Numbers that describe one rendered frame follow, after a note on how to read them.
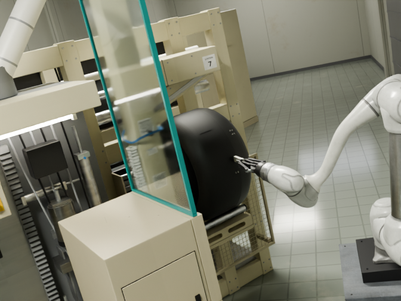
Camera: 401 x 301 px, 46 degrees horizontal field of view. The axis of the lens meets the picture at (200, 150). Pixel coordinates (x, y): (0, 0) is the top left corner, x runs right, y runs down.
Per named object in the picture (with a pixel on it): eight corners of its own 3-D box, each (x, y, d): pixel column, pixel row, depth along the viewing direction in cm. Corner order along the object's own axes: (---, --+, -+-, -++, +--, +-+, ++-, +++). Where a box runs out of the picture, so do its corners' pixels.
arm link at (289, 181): (262, 179, 213) (277, 192, 221) (286, 189, 200) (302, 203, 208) (274, 159, 214) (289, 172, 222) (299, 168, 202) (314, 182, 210)
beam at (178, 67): (132, 97, 258) (125, 69, 254) (114, 96, 279) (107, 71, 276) (221, 70, 287) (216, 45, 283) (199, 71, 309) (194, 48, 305)
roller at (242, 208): (191, 232, 254) (196, 237, 252) (191, 226, 251) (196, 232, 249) (241, 207, 271) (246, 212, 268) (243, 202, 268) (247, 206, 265)
